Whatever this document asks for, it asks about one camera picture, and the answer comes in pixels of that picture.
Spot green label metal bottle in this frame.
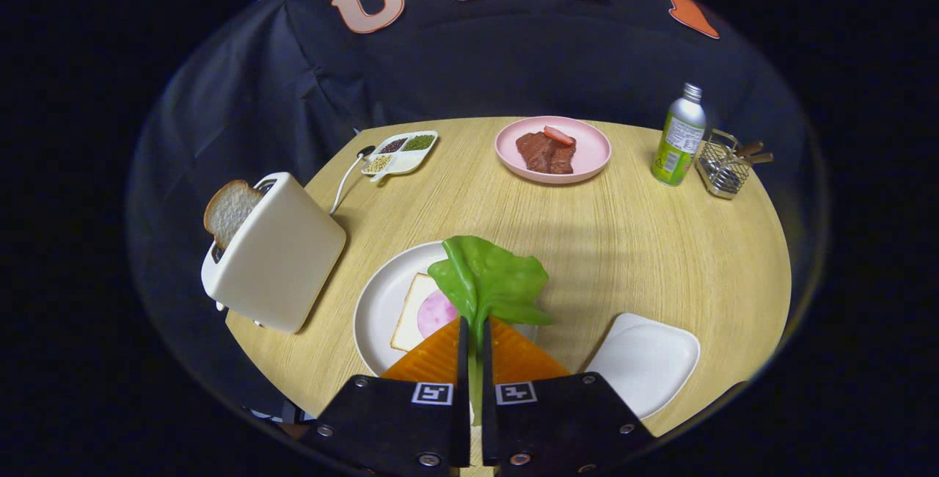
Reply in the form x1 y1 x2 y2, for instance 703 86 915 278
651 82 708 187

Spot brown meat pieces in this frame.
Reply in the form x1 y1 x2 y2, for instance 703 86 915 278
515 131 578 175

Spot wire cutlery holder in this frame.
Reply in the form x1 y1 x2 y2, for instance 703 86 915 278
694 129 753 201

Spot white toaster cable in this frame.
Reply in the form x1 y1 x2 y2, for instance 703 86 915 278
329 146 376 216

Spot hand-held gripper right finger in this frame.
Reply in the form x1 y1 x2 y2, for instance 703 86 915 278
481 317 656 477

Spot black backdrop cloth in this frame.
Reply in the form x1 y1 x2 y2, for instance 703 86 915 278
126 0 831 423

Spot pink ham slice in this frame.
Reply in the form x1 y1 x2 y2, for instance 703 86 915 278
417 288 460 341

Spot green lettuce leaf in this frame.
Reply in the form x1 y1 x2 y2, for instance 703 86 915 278
428 235 554 426

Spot square white plate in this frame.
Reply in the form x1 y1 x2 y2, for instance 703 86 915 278
584 312 702 420

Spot white divided condiment dish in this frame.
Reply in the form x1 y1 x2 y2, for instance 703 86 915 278
359 130 440 183

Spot white toaster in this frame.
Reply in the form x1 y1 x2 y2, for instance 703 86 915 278
200 172 348 335

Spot white bread slice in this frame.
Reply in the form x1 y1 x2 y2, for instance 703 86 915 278
390 272 442 352

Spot pink plate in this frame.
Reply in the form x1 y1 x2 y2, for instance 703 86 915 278
494 116 613 186

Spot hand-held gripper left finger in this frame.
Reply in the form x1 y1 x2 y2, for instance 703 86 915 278
297 317 470 477

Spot round white plate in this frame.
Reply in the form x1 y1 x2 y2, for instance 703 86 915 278
353 240 541 378

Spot toasted bread slice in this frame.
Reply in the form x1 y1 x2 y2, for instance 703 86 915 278
203 179 264 252

